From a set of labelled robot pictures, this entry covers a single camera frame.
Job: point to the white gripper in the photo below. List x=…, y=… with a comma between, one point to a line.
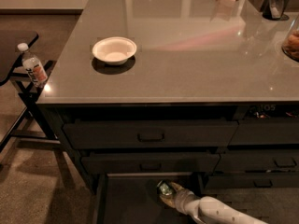
x=181, y=199

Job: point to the green soda can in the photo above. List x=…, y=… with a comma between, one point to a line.
x=164, y=188

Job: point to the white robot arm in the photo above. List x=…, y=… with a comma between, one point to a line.
x=205, y=210

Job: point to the middle left dark drawer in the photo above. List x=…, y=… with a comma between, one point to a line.
x=157, y=162

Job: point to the dark drawer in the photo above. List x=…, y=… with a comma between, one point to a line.
x=258, y=160
x=274, y=131
x=157, y=162
x=250, y=181
x=149, y=133

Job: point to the open bottom left drawer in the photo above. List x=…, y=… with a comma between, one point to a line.
x=133, y=199

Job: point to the bottom right dark drawer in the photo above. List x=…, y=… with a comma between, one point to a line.
x=250, y=181

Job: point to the top left dark drawer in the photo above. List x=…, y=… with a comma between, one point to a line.
x=149, y=133

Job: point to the middle right dark drawer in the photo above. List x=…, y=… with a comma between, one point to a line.
x=258, y=160

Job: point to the top right dark drawer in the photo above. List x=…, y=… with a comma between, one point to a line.
x=274, y=131

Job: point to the white paper bowl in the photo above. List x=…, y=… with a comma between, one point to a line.
x=114, y=50

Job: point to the dark side table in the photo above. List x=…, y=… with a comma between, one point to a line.
x=10, y=59

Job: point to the clear plastic water bottle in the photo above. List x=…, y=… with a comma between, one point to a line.
x=32, y=65

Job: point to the dark glass container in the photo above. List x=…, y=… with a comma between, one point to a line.
x=274, y=10

